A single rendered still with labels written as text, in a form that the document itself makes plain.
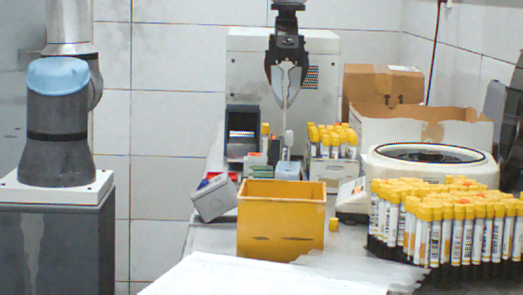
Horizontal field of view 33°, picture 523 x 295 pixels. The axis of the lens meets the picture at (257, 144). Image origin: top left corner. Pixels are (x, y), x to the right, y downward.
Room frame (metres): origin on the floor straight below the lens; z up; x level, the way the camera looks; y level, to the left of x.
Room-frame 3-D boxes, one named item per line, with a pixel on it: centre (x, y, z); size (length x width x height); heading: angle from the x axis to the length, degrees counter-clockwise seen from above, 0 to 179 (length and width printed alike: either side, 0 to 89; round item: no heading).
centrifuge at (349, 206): (1.59, -0.30, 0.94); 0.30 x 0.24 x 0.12; 82
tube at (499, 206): (1.24, -0.35, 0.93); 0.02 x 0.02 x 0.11
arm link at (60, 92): (1.69, 0.38, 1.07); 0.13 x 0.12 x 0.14; 1
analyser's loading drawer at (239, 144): (2.05, 0.04, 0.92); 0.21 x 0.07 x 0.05; 1
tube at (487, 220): (1.24, -0.34, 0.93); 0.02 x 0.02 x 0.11
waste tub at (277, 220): (1.34, -0.04, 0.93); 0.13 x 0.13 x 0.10; 87
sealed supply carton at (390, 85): (2.65, -0.36, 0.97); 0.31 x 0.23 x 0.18; 174
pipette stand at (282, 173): (1.52, -0.05, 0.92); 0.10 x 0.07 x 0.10; 175
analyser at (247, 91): (2.25, -0.05, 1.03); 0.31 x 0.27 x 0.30; 1
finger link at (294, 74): (1.82, -0.07, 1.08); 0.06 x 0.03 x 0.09; 2
